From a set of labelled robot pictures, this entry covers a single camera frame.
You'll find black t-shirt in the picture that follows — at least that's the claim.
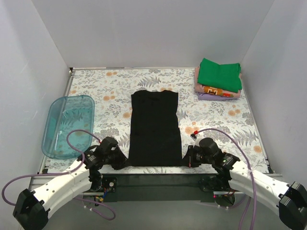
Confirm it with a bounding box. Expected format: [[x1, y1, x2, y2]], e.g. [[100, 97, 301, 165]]
[[129, 90, 182, 167]]

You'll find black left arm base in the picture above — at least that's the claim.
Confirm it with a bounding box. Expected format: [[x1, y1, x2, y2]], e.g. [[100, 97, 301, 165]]
[[90, 177, 117, 193]]

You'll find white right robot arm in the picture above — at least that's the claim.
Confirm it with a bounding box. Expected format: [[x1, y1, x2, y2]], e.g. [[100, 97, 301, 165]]
[[183, 138, 307, 230]]

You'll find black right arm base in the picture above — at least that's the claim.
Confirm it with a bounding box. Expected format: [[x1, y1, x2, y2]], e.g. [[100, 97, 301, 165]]
[[199, 175, 238, 198]]

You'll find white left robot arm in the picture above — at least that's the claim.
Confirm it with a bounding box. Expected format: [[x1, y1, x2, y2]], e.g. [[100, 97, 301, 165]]
[[13, 137, 128, 230]]

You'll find floral table mat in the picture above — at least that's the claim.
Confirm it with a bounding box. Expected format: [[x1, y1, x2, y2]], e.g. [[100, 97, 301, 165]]
[[48, 69, 269, 173]]

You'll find lavender folded t-shirt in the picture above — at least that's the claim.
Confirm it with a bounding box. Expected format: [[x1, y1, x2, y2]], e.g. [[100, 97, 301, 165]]
[[196, 92, 236, 101]]

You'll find teal plastic bin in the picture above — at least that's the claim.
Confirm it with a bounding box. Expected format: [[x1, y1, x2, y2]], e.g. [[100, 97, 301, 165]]
[[41, 95, 95, 160]]

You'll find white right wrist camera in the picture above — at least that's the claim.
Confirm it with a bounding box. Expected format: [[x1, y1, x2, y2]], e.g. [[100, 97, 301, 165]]
[[190, 131, 203, 146]]

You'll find aluminium frame rail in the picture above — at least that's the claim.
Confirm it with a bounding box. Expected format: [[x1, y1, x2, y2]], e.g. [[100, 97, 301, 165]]
[[19, 173, 299, 230]]

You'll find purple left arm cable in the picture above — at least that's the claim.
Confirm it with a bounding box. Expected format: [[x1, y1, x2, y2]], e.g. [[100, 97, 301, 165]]
[[1, 129, 116, 220]]

